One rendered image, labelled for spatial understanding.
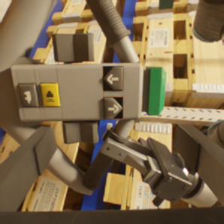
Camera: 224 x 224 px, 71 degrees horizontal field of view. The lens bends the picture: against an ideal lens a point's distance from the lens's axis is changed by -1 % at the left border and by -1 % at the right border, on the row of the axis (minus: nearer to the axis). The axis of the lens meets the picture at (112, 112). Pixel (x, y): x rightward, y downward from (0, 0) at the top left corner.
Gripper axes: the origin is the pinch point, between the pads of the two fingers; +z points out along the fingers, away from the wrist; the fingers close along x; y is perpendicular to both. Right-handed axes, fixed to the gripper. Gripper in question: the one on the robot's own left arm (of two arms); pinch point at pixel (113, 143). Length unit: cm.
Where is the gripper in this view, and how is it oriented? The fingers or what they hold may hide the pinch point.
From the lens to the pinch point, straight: 31.1
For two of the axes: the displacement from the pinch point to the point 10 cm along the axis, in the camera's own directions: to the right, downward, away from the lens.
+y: -4.8, 8.4, 2.6
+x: -0.2, -3.0, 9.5
